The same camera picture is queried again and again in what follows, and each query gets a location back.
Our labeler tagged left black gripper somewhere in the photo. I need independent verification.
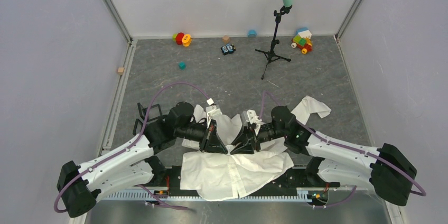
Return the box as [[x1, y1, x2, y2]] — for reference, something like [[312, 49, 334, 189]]
[[175, 118, 228, 154]]

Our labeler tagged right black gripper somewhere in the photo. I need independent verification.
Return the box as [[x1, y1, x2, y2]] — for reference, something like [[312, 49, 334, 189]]
[[229, 123, 287, 155]]

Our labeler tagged white button shirt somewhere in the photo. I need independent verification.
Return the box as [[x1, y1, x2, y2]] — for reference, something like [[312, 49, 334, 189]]
[[180, 96, 331, 201]]

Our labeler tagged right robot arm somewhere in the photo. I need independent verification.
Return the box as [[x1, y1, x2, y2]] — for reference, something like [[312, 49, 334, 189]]
[[231, 106, 417, 206]]

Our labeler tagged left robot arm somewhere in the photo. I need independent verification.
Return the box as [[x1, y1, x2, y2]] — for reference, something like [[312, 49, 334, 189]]
[[54, 102, 228, 218]]

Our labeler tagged black tripod stand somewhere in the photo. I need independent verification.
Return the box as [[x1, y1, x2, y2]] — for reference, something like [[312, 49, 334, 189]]
[[255, 6, 292, 80]]

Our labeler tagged small black toy car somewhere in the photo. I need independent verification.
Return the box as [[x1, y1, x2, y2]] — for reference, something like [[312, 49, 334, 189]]
[[220, 44, 236, 55]]

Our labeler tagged brown wooden cube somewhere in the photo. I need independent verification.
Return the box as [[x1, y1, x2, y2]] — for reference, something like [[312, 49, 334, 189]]
[[222, 35, 230, 44]]

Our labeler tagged blue cylinder block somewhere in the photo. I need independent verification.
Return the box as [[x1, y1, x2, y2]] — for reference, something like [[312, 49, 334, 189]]
[[247, 29, 257, 38]]

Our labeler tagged colourful brick toy car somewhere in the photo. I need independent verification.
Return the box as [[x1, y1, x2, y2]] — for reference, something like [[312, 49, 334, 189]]
[[291, 35, 312, 54]]

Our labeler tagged blue white brick block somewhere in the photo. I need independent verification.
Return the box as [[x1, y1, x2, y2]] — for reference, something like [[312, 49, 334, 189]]
[[296, 27, 312, 39]]

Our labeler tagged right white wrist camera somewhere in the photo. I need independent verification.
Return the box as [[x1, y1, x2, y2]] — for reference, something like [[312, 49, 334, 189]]
[[241, 109, 263, 126]]

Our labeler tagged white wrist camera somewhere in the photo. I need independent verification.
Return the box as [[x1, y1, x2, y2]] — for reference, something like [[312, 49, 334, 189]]
[[205, 98, 222, 126], [241, 109, 263, 126]]

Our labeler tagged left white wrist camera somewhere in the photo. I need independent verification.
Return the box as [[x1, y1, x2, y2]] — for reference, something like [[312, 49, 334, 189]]
[[205, 98, 222, 126]]

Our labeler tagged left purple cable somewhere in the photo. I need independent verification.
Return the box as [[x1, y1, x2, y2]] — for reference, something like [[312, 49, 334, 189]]
[[53, 82, 214, 213]]

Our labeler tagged black display frame upper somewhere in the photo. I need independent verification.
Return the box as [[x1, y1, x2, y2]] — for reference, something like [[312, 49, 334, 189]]
[[137, 102, 163, 122]]

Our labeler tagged black display frame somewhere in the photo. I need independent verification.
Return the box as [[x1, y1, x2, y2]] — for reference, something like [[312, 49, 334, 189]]
[[133, 119, 146, 136], [137, 102, 163, 122]]

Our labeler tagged black display frame lower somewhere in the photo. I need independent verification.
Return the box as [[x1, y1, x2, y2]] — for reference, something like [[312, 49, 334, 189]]
[[133, 119, 146, 136]]

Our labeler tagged red yellow ring toy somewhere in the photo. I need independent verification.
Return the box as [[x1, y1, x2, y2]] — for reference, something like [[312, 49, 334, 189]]
[[172, 32, 192, 47]]

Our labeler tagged small wooden block on rail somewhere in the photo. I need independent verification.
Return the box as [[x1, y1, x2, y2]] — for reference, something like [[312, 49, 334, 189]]
[[117, 67, 125, 76]]

